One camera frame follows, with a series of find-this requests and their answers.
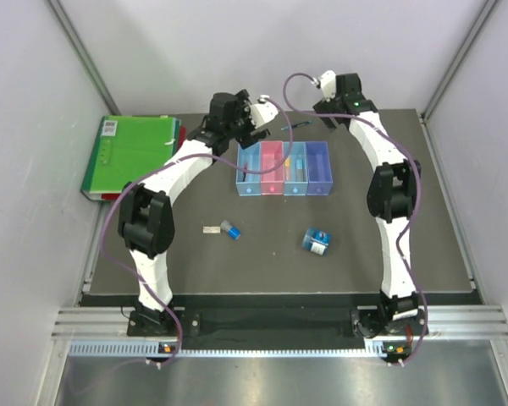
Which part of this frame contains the red pen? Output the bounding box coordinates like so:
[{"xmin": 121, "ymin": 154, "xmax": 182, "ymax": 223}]
[{"xmin": 242, "ymin": 162, "xmax": 248, "ymax": 182}]

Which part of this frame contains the blue pen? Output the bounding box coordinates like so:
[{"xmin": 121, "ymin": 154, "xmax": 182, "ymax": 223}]
[{"xmin": 280, "ymin": 120, "xmax": 313, "ymax": 131}]

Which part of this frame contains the light blue drawer bin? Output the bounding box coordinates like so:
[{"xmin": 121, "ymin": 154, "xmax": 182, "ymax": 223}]
[{"xmin": 235, "ymin": 143, "xmax": 261, "ymax": 197}]

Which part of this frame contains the orange highlighter marker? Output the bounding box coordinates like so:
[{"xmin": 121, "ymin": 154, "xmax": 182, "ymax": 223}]
[{"xmin": 284, "ymin": 157, "xmax": 291, "ymax": 182}]

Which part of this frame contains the pink drawer bin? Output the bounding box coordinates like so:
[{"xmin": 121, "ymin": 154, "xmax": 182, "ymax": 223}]
[{"xmin": 261, "ymin": 141, "xmax": 284, "ymax": 195}]

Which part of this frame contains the light blue clear highlighter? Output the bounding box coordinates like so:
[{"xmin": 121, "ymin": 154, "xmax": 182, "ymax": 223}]
[{"xmin": 295, "ymin": 156, "xmax": 304, "ymax": 182}]

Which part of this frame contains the medium blue drawer bin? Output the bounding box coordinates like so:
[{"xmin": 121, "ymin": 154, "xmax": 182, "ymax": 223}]
[{"xmin": 283, "ymin": 142, "xmax": 308, "ymax": 196}]

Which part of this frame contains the green plastic folder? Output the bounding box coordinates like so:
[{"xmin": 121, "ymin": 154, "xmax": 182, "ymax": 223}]
[{"xmin": 80, "ymin": 115, "xmax": 182, "ymax": 200}]

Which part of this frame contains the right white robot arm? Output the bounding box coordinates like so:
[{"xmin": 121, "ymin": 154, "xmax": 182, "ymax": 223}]
[{"xmin": 313, "ymin": 70, "xmax": 421, "ymax": 338}]

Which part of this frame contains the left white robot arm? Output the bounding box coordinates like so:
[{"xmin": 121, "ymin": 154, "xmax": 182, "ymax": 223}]
[{"xmin": 118, "ymin": 90, "xmax": 279, "ymax": 336}]

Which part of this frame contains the small staples box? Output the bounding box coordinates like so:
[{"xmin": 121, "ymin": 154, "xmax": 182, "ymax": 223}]
[{"xmin": 202, "ymin": 226, "xmax": 221, "ymax": 234}]

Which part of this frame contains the blue ink bottle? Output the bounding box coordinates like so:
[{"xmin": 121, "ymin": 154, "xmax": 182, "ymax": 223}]
[{"xmin": 301, "ymin": 228, "xmax": 331, "ymax": 255}]

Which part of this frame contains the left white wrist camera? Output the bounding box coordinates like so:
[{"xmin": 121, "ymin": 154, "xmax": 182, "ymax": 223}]
[{"xmin": 249, "ymin": 95, "xmax": 279, "ymax": 129}]

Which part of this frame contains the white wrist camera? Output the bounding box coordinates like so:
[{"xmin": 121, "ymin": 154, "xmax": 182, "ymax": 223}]
[
  {"xmin": 312, "ymin": 70, "xmax": 336, "ymax": 101},
  {"xmin": 249, "ymin": 95, "xmax": 279, "ymax": 129}
]

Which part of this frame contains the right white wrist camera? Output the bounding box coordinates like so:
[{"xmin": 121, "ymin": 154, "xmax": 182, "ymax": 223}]
[{"xmin": 312, "ymin": 70, "xmax": 336, "ymax": 101}]

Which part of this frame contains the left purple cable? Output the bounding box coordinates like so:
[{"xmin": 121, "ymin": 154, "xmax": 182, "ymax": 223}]
[{"xmin": 99, "ymin": 97, "xmax": 295, "ymax": 367}]

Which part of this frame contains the purple cable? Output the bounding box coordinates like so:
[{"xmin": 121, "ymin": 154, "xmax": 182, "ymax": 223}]
[
  {"xmin": 99, "ymin": 97, "xmax": 295, "ymax": 367},
  {"xmin": 282, "ymin": 72, "xmax": 428, "ymax": 367}
]

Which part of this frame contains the left aluminium frame post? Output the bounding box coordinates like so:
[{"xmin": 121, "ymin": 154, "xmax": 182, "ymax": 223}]
[{"xmin": 44, "ymin": 0, "xmax": 121, "ymax": 115}]

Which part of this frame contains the aluminium frame post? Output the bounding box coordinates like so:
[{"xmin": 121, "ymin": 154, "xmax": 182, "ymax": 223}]
[
  {"xmin": 44, "ymin": 0, "xmax": 121, "ymax": 115},
  {"xmin": 419, "ymin": 0, "xmax": 500, "ymax": 123}
]

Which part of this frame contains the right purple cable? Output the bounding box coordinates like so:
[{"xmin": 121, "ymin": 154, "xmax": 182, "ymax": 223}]
[{"xmin": 282, "ymin": 72, "xmax": 428, "ymax": 367}]

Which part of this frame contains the right aluminium frame post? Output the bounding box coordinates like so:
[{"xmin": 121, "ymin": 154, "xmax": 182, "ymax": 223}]
[{"xmin": 419, "ymin": 0, "xmax": 500, "ymax": 123}]

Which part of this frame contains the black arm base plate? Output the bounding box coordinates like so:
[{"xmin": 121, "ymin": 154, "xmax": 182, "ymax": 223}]
[{"xmin": 126, "ymin": 305, "xmax": 430, "ymax": 337}]

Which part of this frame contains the aluminium front rail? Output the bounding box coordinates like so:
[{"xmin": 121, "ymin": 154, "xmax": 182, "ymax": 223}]
[{"xmin": 52, "ymin": 304, "xmax": 508, "ymax": 341}]

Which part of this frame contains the grey slotted cable duct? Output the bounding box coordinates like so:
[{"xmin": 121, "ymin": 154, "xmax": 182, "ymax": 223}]
[{"xmin": 69, "ymin": 340, "xmax": 386, "ymax": 357}]

